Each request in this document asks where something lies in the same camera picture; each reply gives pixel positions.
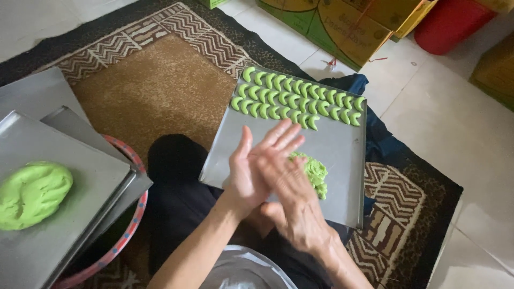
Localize person's left hand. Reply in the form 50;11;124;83
218;119;306;220

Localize person's right hand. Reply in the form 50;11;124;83
252;152;343;258

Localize small green dough lump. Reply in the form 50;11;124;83
289;151;329;200

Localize metal baking tray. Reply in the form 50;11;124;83
199;65;368;230
40;105;153;257
0;110;137;289
0;66;91;122

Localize metal bowl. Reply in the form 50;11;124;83
199;244;298;289

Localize rows of green crescent cookies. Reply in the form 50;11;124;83
230;66;366;131

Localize red-rimmed plastic basin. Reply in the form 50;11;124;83
51;134;149;289

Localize brown patterned rug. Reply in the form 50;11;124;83
0;0;464;289

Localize green and yellow cardboard box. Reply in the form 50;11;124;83
468;39;514;113
256;0;395;72

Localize large green dough lump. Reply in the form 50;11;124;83
0;161;74;232

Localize red plastic stool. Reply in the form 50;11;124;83
414;0;498;56

